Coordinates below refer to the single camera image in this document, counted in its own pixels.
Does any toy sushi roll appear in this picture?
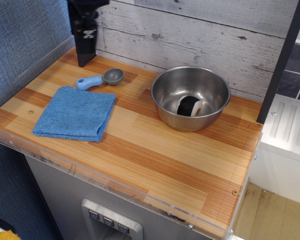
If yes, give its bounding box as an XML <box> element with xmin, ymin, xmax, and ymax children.
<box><xmin>176</xmin><ymin>95</ymin><xmax>203</xmax><ymax>117</ymax></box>

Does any silver dispenser button panel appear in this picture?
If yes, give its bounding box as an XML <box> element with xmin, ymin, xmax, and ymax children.
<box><xmin>81</xmin><ymin>198</ymin><xmax>144</xmax><ymax>240</ymax></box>

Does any stainless steel bowl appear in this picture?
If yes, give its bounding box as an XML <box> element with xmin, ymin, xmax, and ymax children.
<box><xmin>150</xmin><ymin>66</ymin><xmax>231</xmax><ymax>132</ymax></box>

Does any clear acrylic edge guard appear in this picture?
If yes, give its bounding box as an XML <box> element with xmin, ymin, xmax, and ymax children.
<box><xmin>0</xmin><ymin>120</ymin><xmax>262</xmax><ymax>240</ymax></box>

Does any dark grey right post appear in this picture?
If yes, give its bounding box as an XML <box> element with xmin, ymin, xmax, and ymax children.
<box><xmin>256</xmin><ymin>0</ymin><xmax>300</xmax><ymax>124</ymax></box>

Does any yellow object at corner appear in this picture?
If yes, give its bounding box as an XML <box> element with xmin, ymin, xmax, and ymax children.
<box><xmin>0</xmin><ymin>230</ymin><xmax>21</xmax><ymax>240</ymax></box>

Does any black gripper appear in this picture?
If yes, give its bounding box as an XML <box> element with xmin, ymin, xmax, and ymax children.
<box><xmin>67</xmin><ymin>0</ymin><xmax>110</xmax><ymax>55</ymax></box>

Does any blue handled grey spoon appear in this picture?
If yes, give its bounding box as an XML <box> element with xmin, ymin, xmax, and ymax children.
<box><xmin>76</xmin><ymin>68</ymin><xmax>124</xmax><ymax>91</ymax></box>

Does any white toy sink unit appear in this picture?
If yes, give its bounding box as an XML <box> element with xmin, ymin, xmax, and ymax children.
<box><xmin>249</xmin><ymin>94</ymin><xmax>300</xmax><ymax>203</ymax></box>

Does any blue folded cloth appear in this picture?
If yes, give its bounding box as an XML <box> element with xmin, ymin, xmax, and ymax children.
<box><xmin>32</xmin><ymin>86</ymin><xmax>116</xmax><ymax>142</ymax></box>

